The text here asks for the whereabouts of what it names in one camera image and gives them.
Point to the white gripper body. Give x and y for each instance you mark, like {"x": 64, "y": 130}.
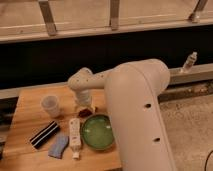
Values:
{"x": 83, "y": 98}

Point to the red pepper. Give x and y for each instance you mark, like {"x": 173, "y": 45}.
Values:
{"x": 85, "y": 113}

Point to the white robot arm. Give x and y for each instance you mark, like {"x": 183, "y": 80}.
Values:
{"x": 131, "y": 95}

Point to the white remote controller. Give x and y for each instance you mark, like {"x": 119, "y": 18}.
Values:
{"x": 74, "y": 137}

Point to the clear plastic cup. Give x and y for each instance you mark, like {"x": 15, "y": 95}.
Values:
{"x": 50, "y": 104}

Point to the green bowl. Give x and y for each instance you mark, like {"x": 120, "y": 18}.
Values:
{"x": 96, "y": 132}

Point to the black white striped case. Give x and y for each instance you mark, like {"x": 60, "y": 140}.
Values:
{"x": 44, "y": 135}

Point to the blue cloth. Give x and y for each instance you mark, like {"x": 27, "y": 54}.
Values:
{"x": 57, "y": 148}

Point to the clear plastic bottle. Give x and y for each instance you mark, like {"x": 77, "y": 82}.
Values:
{"x": 191, "y": 59}

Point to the metal railing post left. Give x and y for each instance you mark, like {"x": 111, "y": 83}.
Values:
{"x": 47, "y": 17}

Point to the metal railing post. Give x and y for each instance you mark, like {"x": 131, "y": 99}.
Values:
{"x": 195, "y": 15}
{"x": 47, "y": 17}
{"x": 114, "y": 14}

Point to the metal railing post middle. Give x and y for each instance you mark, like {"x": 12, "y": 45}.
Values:
{"x": 114, "y": 14}

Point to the metal railing post right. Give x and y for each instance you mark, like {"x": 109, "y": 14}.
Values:
{"x": 195, "y": 15}

